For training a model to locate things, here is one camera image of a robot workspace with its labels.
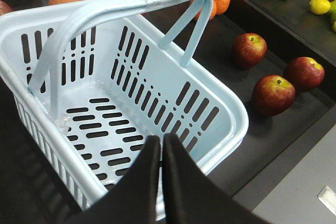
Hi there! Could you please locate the small orange left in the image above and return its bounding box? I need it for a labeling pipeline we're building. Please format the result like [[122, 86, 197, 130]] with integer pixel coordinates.
[[193, 0, 218, 22]]

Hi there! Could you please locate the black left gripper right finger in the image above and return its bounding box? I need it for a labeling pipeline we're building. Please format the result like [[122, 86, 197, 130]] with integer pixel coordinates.
[[162, 133, 266, 223]]

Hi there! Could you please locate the metal floor outlet plate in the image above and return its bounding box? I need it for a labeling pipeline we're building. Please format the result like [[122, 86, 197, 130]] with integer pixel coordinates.
[[318, 185, 336, 216]]

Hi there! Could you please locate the light blue plastic basket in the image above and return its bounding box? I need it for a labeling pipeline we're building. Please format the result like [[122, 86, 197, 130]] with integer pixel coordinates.
[[0, 0, 249, 221]]

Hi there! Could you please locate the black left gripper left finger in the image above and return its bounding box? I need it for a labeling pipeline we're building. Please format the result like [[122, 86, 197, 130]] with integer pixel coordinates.
[[66, 136, 161, 223]]

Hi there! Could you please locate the yellow lemon middle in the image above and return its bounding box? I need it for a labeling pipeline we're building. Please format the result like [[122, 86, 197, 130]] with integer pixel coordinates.
[[309, 0, 331, 15]]

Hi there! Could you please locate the pink red apple back left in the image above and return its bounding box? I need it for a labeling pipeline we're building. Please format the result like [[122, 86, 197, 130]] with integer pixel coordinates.
[[0, 1, 13, 16]]

